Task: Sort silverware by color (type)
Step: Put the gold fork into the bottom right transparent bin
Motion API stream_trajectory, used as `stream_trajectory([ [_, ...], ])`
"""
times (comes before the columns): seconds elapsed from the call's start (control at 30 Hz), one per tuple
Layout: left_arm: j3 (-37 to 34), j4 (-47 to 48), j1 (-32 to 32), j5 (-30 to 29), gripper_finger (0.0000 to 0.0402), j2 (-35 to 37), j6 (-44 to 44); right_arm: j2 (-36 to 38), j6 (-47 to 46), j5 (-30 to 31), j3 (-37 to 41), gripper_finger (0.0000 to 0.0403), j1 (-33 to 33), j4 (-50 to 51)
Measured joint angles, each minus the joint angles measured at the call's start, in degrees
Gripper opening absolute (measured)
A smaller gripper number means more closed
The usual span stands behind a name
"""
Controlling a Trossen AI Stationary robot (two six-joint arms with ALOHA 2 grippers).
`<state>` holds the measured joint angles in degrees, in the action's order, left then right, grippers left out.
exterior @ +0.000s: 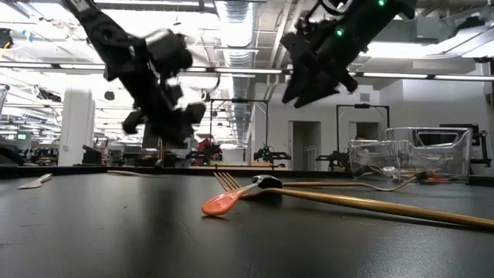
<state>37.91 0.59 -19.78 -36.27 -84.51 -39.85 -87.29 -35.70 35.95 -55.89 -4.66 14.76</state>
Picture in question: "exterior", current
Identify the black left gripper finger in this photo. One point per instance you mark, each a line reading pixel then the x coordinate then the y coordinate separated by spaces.
pixel 133 121
pixel 195 113

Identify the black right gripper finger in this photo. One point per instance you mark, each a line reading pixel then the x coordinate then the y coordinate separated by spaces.
pixel 299 83
pixel 318 94

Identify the gold knife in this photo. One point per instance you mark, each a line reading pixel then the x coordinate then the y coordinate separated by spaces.
pixel 127 173
pixel 34 182

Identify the gold fork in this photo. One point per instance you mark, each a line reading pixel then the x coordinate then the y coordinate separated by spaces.
pixel 328 184
pixel 347 202

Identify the black idle robot arm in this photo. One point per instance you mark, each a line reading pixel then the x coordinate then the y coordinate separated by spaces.
pixel 333 158

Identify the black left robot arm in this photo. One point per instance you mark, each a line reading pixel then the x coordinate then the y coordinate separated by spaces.
pixel 104 34

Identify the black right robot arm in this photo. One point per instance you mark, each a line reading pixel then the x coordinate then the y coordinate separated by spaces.
pixel 386 15

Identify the red and black machine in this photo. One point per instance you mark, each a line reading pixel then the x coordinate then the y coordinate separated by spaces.
pixel 203 146

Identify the ceiling light strip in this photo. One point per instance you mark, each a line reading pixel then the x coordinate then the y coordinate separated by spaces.
pixel 247 71
pixel 405 75

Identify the white round pillar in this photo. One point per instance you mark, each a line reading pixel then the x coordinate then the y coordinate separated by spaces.
pixel 77 127

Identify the black robot green lights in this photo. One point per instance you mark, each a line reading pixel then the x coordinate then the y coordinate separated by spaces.
pixel 270 155

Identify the clear plastic bin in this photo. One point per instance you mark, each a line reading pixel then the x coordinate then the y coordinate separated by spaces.
pixel 444 158

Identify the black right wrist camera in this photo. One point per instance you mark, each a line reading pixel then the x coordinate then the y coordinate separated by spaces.
pixel 295 44

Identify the black gantry frame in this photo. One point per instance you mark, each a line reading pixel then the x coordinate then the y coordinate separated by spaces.
pixel 363 106
pixel 239 100

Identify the silver ventilation duct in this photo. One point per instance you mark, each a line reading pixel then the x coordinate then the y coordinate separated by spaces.
pixel 235 31

